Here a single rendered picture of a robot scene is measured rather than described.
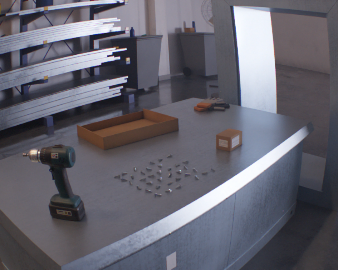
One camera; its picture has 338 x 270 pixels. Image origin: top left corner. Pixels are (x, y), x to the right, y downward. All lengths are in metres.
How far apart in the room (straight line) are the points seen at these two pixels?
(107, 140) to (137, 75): 4.52
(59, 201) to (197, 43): 6.53
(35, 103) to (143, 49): 2.21
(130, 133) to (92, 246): 0.89
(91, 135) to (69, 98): 3.31
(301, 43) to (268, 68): 7.80
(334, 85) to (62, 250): 1.87
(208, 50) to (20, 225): 6.61
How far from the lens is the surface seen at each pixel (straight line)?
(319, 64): 10.68
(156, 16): 7.28
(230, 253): 1.73
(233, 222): 1.63
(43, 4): 5.20
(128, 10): 7.09
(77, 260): 0.97
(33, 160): 1.15
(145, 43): 6.20
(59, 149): 1.09
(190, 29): 7.78
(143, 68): 6.27
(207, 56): 7.47
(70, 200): 1.14
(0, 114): 4.71
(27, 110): 4.82
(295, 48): 10.98
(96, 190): 1.35
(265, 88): 3.10
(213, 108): 2.34
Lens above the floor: 1.22
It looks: 18 degrees down
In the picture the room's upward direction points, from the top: 3 degrees counter-clockwise
